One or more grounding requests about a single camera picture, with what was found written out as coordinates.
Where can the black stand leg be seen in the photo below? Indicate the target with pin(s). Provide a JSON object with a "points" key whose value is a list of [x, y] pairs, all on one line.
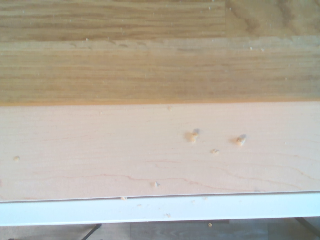
{"points": [[92, 231]]}

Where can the white drawer cabinet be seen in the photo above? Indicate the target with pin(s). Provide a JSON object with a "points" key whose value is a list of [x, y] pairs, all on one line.
{"points": [[160, 210]]}

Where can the wooden butcher block board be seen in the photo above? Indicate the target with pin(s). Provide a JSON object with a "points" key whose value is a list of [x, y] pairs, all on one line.
{"points": [[150, 62]]}

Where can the cereal crumb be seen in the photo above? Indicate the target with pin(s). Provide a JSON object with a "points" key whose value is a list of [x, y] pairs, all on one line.
{"points": [[156, 185], [240, 140], [192, 136], [214, 151]]}

